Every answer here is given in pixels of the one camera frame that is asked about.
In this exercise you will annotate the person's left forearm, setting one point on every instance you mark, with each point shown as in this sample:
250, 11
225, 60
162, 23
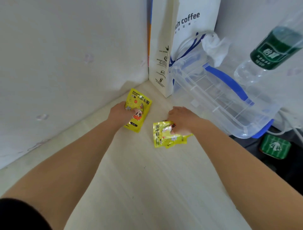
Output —
71, 161

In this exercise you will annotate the clear bottle green label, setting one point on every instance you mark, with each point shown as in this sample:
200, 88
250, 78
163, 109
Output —
272, 49

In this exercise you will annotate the person's right fingers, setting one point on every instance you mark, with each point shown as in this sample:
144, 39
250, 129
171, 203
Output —
172, 116

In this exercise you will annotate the orange blue flat board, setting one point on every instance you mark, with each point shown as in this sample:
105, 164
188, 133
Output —
149, 30

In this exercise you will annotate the white paper bag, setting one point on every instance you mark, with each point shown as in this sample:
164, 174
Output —
189, 26

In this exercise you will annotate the person's right forearm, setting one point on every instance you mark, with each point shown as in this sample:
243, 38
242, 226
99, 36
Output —
239, 175

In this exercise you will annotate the black sleeve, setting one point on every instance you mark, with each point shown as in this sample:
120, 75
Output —
21, 215

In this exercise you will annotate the green white striped pouch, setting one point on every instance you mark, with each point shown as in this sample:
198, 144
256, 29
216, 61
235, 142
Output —
275, 146

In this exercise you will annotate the person's left hand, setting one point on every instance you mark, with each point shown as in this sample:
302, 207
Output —
119, 115

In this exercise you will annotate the yellow cartoon snack packet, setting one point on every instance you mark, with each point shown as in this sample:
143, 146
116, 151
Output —
163, 138
139, 99

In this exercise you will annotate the black bag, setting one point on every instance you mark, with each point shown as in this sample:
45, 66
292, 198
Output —
284, 170

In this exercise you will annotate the person's left thumb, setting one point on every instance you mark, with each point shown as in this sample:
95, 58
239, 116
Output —
136, 112

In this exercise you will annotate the white crumpled tissue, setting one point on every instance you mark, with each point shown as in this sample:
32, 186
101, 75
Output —
216, 47

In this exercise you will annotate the person's right hand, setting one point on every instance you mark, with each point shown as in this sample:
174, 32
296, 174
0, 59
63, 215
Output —
185, 120

